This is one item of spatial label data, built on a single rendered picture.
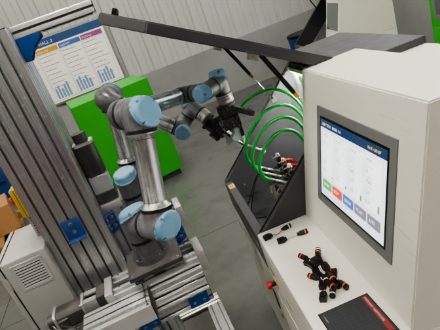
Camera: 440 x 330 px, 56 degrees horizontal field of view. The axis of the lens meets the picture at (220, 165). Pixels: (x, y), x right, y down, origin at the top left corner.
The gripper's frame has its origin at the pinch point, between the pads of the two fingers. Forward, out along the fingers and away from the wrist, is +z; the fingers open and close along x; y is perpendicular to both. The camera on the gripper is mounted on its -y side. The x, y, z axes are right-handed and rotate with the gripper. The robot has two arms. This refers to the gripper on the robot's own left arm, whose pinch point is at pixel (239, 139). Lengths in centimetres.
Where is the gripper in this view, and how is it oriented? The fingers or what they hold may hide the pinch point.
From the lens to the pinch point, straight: 206.2
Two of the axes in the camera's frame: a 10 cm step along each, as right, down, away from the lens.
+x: -4.4, 2.6, -8.6
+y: -4.7, 7.5, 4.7
